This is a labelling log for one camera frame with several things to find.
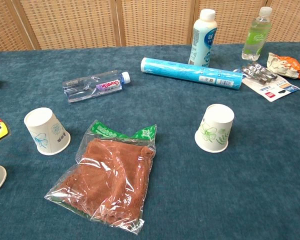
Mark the blue table cloth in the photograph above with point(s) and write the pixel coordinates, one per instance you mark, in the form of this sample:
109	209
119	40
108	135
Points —
240	187

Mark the green flower paper cup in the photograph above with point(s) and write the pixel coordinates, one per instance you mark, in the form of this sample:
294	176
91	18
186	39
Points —
215	130

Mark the white blue drink bottle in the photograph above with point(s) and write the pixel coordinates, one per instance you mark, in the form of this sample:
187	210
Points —
202	37

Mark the blue cylindrical bag roll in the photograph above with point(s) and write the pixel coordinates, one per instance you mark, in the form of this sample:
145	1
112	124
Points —
185	71

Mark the clear bottle purple label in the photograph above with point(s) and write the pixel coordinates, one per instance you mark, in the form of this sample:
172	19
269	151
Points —
95	86

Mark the clear bottle green label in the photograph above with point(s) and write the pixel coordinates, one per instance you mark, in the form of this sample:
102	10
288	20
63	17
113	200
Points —
255	37

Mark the white blister card pack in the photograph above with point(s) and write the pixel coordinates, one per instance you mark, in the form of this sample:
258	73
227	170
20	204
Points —
270	87

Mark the brown towel in plastic bag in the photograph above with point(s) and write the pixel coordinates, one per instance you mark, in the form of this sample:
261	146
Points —
107	180

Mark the wicker folding screen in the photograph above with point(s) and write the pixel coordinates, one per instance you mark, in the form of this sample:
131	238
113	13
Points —
77	22

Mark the orange white snack packet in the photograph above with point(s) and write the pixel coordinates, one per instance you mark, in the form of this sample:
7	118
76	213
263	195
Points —
287	65

